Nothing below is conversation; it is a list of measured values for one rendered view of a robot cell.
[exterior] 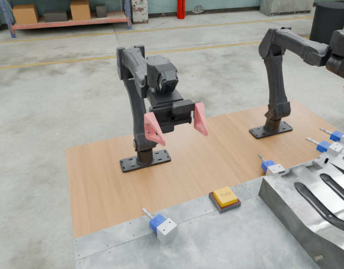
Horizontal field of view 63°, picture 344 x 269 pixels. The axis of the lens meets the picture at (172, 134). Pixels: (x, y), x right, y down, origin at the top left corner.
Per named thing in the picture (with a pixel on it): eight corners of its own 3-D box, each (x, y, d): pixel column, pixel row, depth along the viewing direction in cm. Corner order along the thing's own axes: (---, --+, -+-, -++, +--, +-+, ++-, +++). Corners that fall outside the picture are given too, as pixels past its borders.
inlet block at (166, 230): (138, 219, 90) (136, 208, 87) (149, 210, 93) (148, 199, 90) (165, 245, 83) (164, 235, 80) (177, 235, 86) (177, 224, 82)
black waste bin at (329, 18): (298, 43, 454) (309, 2, 416) (323, 40, 464) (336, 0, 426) (317, 54, 417) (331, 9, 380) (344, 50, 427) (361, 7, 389)
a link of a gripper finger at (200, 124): (218, 118, 59) (199, 97, 66) (186, 125, 57) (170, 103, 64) (215, 143, 63) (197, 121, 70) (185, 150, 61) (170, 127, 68)
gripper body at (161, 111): (193, 102, 64) (181, 87, 70) (151, 110, 61) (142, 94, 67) (192, 125, 68) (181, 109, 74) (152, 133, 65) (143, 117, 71)
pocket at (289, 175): (274, 180, 97) (276, 172, 95) (286, 175, 98) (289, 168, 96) (283, 189, 93) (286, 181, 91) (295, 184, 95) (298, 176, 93)
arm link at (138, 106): (157, 148, 102) (140, 57, 97) (139, 152, 100) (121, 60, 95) (153, 145, 108) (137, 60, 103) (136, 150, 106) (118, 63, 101)
